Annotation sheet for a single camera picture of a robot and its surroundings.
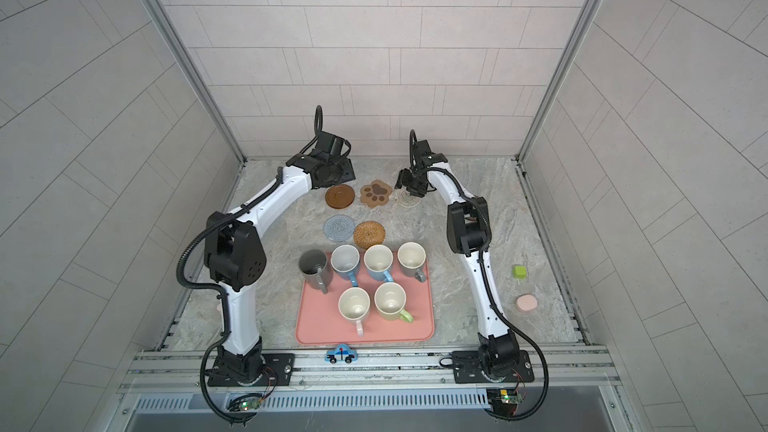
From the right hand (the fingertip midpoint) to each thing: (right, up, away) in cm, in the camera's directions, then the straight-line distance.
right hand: (401, 186), depth 107 cm
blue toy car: (-15, -40, -35) cm, 55 cm away
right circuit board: (+23, -49, -39) cm, 67 cm away
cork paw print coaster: (-9, -3, -2) cm, 9 cm away
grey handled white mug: (+3, -20, -21) cm, 30 cm away
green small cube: (+34, -25, -21) cm, 47 cm away
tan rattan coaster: (-11, -15, -11) cm, 22 cm away
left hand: (-14, +6, -14) cm, 21 cm away
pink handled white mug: (-13, -31, -28) cm, 44 cm away
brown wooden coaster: (-22, -4, -2) cm, 22 cm away
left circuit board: (-35, -47, -42) cm, 72 cm away
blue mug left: (-16, -21, -22) cm, 34 cm away
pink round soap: (+34, -31, -26) cm, 53 cm away
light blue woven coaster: (-20, -13, -10) cm, 26 cm away
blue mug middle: (-7, -21, -21) cm, 31 cm away
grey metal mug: (-25, -23, -22) cm, 40 cm away
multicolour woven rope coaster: (+2, -5, -2) cm, 5 cm away
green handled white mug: (-3, -31, -26) cm, 41 cm away
